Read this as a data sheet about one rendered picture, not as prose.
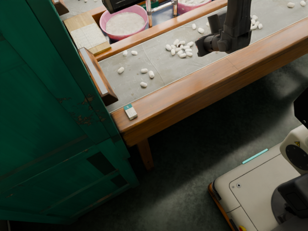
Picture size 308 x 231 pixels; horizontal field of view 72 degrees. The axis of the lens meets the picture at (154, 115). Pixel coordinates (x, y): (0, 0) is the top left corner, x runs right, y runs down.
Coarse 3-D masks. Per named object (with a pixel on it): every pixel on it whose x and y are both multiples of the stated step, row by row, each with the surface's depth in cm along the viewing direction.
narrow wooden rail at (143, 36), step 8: (216, 0) 118; (224, 0) 118; (200, 8) 116; (208, 8) 115; (216, 8) 116; (184, 16) 113; (192, 16) 113; (200, 16) 115; (160, 24) 112; (168, 24) 111; (176, 24) 111; (184, 24) 114; (144, 32) 110; (152, 32) 109; (160, 32) 110; (120, 40) 108; (128, 40) 107; (136, 40) 107; (144, 40) 109; (112, 48) 105; (120, 48) 105; (128, 48) 108; (96, 56) 103; (104, 56) 104
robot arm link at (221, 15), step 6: (222, 12) 67; (210, 18) 70; (216, 18) 68; (222, 18) 67; (210, 24) 71; (216, 24) 69; (222, 24) 68; (210, 30) 73; (216, 30) 70; (222, 30) 68; (222, 42) 66; (228, 42) 65; (222, 48) 67; (228, 48) 65
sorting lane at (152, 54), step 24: (264, 0) 119; (288, 0) 118; (264, 24) 110; (288, 24) 109; (144, 48) 107; (192, 48) 105; (168, 72) 99; (192, 72) 98; (120, 96) 94; (144, 96) 93
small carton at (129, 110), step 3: (126, 105) 86; (129, 105) 86; (126, 108) 86; (129, 108) 85; (132, 108) 85; (126, 111) 85; (129, 111) 85; (132, 111) 85; (135, 111) 84; (129, 114) 84; (132, 114) 84; (135, 114) 84; (129, 117) 83; (132, 117) 84; (135, 117) 85
